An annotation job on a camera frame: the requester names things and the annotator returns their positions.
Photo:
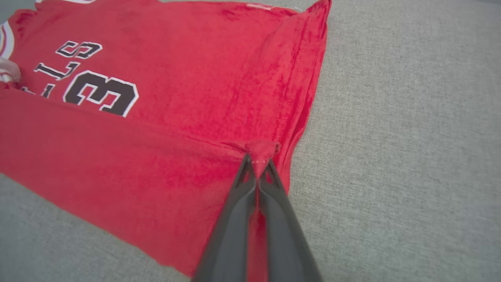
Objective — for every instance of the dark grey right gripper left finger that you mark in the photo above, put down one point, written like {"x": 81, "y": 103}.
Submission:
{"x": 231, "y": 235}

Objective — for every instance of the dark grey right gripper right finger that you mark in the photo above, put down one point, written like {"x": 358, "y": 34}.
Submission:
{"x": 285, "y": 243}

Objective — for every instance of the red and white sports jersey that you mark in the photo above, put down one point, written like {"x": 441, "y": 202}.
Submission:
{"x": 164, "y": 117}

